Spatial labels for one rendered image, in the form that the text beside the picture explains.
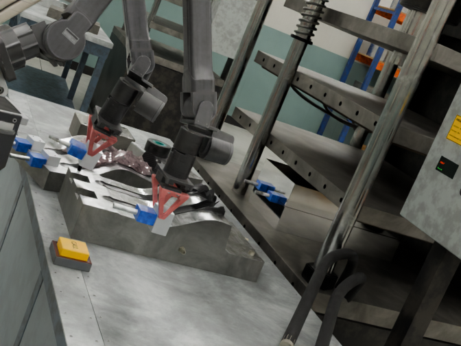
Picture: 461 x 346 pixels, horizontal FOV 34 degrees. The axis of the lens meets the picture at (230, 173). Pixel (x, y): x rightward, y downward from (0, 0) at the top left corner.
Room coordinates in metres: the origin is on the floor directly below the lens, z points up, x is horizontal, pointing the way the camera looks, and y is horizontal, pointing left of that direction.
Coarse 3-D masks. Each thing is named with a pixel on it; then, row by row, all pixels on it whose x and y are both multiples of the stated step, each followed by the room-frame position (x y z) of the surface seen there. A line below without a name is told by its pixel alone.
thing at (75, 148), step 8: (64, 144) 1.79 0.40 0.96; (72, 144) 1.79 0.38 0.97; (80, 144) 1.82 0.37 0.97; (96, 144) 1.84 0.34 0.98; (72, 152) 1.79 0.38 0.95; (80, 152) 1.80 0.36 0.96; (80, 160) 1.81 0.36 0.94; (88, 160) 1.80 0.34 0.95; (96, 160) 1.81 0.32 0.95; (88, 168) 1.81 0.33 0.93
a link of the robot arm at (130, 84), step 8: (120, 80) 1.79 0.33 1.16; (128, 80) 1.81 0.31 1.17; (120, 88) 1.79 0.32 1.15; (128, 88) 1.78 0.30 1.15; (136, 88) 1.79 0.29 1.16; (144, 88) 1.81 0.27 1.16; (112, 96) 1.79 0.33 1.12; (120, 96) 1.79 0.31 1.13; (128, 96) 1.79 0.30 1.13; (136, 96) 1.81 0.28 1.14; (128, 104) 1.80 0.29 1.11; (136, 104) 1.80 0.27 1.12
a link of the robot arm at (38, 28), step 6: (36, 24) 1.44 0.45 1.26; (42, 24) 1.45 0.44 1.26; (48, 24) 1.46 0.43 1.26; (36, 30) 1.44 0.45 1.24; (42, 30) 1.45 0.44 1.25; (36, 36) 1.44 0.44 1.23; (42, 36) 1.45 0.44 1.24; (42, 42) 1.45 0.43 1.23; (42, 48) 1.44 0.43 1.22; (42, 54) 1.49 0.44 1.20; (48, 60) 1.50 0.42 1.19; (54, 60) 1.49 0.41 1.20; (54, 66) 1.50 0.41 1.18; (60, 66) 1.46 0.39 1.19
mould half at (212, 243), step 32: (64, 192) 1.83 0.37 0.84; (96, 192) 1.76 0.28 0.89; (96, 224) 1.67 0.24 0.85; (128, 224) 1.70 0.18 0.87; (192, 224) 1.76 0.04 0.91; (224, 224) 1.80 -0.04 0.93; (160, 256) 1.74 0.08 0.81; (192, 256) 1.78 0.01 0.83; (224, 256) 1.81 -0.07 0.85; (256, 256) 1.88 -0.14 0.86
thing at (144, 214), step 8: (120, 208) 1.57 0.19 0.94; (128, 208) 1.58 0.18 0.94; (136, 208) 1.60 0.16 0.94; (144, 208) 1.60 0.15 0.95; (152, 208) 1.62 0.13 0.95; (168, 208) 1.63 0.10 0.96; (136, 216) 1.58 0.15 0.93; (144, 216) 1.58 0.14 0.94; (152, 216) 1.59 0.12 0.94; (168, 216) 1.60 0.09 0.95; (152, 224) 1.59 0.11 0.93; (160, 224) 1.59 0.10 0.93; (168, 224) 1.60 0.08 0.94; (152, 232) 1.59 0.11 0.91; (160, 232) 1.59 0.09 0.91
